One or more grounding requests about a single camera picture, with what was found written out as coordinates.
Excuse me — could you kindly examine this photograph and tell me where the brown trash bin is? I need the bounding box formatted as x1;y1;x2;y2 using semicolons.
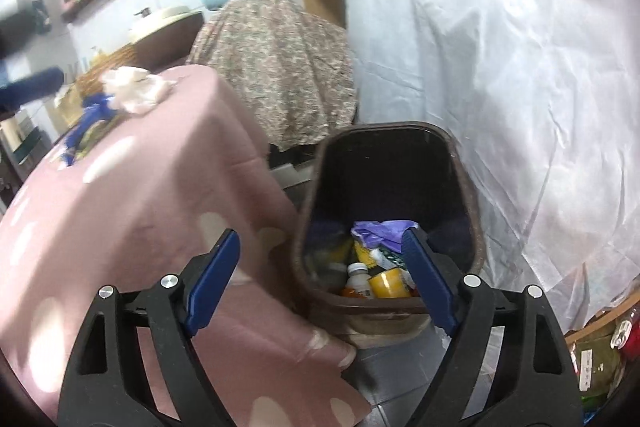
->
288;122;485;349

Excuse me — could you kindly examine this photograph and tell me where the blue snack wrapper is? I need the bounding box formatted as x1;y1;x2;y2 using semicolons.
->
61;93;118;167

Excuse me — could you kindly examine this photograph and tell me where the floral cloth cover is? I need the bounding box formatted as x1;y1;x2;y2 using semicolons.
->
186;0;357;152

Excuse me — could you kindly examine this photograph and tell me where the woven wicker basket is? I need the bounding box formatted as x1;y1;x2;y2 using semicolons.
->
75;43;138;98

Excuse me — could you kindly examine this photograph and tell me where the yellow cylindrical can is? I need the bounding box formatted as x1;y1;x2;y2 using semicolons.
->
369;268;411;299

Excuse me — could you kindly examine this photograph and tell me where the white sheet cover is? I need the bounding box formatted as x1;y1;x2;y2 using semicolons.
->
346;0;639;331

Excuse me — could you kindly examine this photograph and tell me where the brown white lidded pot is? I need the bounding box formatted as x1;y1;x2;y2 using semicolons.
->
132;6;205;72

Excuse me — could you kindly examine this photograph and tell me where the white tissue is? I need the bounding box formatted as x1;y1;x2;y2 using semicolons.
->
101;66;176;116

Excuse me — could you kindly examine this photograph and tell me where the orange juice plastic bottle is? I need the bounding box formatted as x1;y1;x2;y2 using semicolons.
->
342;262;374;299

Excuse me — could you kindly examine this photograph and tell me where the pink polka dot tablecloth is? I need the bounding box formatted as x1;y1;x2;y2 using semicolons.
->
1;65;371;426

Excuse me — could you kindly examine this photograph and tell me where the purple plastic bag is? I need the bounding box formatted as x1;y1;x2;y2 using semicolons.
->
350;220;419;254

